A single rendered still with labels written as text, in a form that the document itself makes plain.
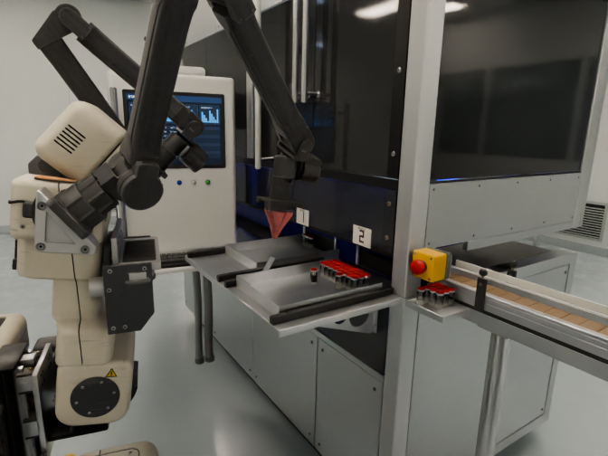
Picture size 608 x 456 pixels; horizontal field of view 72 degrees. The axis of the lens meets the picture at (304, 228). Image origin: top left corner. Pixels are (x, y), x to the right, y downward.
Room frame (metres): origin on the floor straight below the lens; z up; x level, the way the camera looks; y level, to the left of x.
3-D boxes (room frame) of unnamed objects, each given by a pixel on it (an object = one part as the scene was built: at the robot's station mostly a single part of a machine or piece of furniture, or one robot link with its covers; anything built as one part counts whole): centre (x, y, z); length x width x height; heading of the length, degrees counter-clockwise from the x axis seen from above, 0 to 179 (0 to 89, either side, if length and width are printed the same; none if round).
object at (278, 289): (1.17, -0.02, 0.90); 0.34 x 0.26 x 0.04; 123
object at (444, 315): (1.09, -0.39, 0.87); 0.14 x 0.13 x 0.02; 123
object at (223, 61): (2.18, 0.40, 1.51); 0.49 x 0.01 x 0.59; 33
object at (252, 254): (1.51, 0.08, 0.90); 0.34 x 0.26 x 0.04; 123
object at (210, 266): (1.33, 0.05, 0.87); 0.70 x 0.48 x 0.02; 33
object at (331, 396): (2.25, -0.14, 0.44); 2.06 x 1.00 x 0.88; 33
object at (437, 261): (1.08, -0.34, 1.00); 0.08 x 0.07 x 0.07; 123
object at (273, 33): (1.73, 0.10, 1.51); 0.47 x 0.01 x 0.59; 33
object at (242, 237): (2.00, 0.29, 0.73); 1.98 x 0.01 x 0.25; 33
